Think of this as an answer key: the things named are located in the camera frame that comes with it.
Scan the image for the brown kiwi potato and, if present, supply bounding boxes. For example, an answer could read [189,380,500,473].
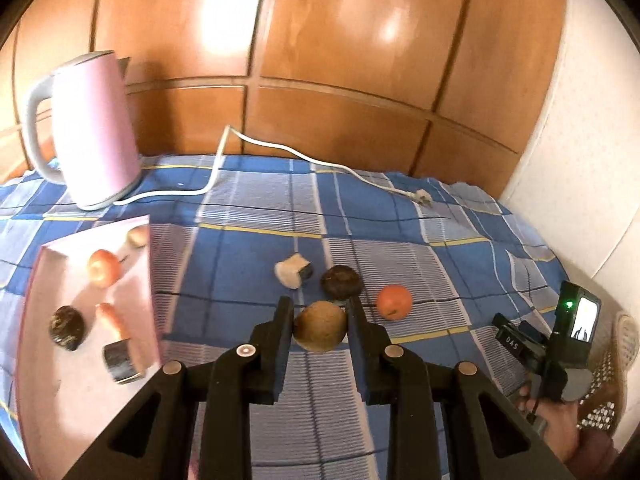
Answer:
[293,301,347,352]

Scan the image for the cut dark-skinned vegetable piece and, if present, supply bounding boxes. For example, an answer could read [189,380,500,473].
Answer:
[102,338,145,384]

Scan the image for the orange carrot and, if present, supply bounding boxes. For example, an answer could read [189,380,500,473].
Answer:
[96,302,130,340]

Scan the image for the orange tangerine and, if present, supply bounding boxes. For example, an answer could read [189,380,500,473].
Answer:
[87,249,120,288]
[375,284,413,321]

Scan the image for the person's right hand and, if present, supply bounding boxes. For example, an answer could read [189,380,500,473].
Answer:
[516,384,579,463]

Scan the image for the orange tangerine on cloth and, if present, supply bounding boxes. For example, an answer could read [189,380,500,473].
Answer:
[375,284,413,321]

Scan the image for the white woven basket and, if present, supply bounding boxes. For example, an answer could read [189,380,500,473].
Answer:
[577,312,639,437]

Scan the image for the dark round fruit on cloth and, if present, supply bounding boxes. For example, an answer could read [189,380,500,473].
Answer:
[320,264,363,301]

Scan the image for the cut white vegetable piece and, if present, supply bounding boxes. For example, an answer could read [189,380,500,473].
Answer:
[273,252,314,289]

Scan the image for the blue plaid tablecloth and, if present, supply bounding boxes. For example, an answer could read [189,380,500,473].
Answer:
[1,156,566,461]

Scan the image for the dark brown lumpy fruit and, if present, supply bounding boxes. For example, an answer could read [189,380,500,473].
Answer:
[49,306,86,351]

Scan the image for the pink shallow tray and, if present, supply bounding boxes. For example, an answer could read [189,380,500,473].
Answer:
[15,216,160,479]

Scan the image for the pink electric kettle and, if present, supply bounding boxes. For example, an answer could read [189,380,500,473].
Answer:
[21,50,142,211]

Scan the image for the white power cable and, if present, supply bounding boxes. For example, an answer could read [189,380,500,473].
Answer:
[113,123,434,208]

